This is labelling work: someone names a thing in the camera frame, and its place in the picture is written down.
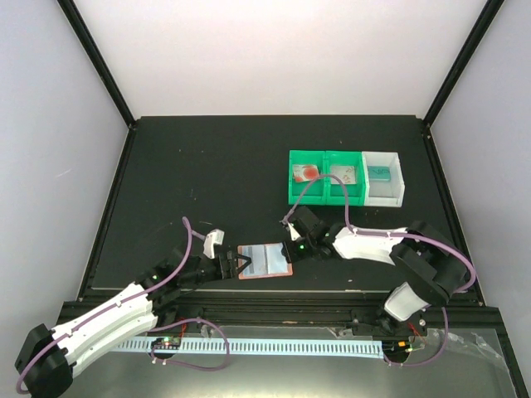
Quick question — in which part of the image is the brown leather card holder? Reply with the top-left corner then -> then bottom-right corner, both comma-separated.
237,243 -> 293,280

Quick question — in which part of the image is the white flower card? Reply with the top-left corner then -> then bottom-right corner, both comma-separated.
329,164 -> 357,185

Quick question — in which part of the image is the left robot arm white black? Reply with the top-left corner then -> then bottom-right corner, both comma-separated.
15,250 -> 251,397

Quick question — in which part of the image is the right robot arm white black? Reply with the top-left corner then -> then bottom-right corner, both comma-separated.
281,206 -> 477,334

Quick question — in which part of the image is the red circle card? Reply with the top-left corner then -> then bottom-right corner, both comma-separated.
291,164 -> 320,183

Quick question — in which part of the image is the teal card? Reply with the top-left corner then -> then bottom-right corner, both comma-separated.
368,166 -> 392,182

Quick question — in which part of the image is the left green bin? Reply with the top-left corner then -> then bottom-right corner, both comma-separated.
288,150 -> 327,206

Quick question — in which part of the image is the green bin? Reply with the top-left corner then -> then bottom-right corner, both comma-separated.
324,151 -> 367,206
288,150 -> 327,206

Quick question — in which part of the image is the middle green bin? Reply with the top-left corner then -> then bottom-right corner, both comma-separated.
324,151 -> 367,206

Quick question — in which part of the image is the white bin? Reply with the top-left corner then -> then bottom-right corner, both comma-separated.
362,151 -> 406,208

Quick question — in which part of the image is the left circuit board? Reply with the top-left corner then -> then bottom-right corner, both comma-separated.
151,337 -> 182,350

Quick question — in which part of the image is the circuit board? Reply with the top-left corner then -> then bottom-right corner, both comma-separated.
151,337 -> 182,350
382,341 -> 417,354

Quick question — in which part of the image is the right circuit board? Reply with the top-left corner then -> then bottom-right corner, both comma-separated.
382,341 -> 417,354

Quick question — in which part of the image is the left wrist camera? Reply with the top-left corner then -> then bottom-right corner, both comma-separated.
203,229 -> 225,260

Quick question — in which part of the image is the white slotted cable duct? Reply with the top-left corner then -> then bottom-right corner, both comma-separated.
112,337 -> 383,359

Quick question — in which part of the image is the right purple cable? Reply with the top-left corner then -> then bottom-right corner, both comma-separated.
281,174 -> 478,368

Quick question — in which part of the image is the black aluminium rail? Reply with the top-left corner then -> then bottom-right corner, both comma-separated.
61,289 -> 503,332

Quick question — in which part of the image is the right black frame post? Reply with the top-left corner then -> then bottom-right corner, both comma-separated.
423,0 -> 504,128

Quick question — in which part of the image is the black frame post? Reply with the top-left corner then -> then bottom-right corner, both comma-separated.
423,0 -> 504,128
56,0 -> 136,129

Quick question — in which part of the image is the left black frame post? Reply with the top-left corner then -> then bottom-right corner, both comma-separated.
56,0 -> 136,129

